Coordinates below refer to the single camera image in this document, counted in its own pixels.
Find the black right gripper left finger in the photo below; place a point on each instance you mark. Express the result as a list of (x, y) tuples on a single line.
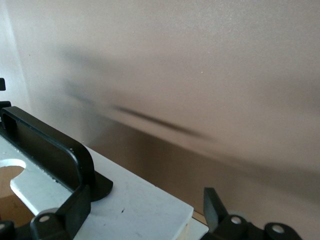
[(77, 210)]

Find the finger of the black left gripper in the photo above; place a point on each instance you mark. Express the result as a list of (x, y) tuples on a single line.
[(4, 104)]

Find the brown table cover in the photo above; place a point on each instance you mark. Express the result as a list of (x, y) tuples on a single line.
[(200, 75)]

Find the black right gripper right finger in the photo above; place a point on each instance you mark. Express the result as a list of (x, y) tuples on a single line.
[(212, 212)]

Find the wooden drawer with white front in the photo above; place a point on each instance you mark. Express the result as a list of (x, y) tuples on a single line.
[(140, 200)]

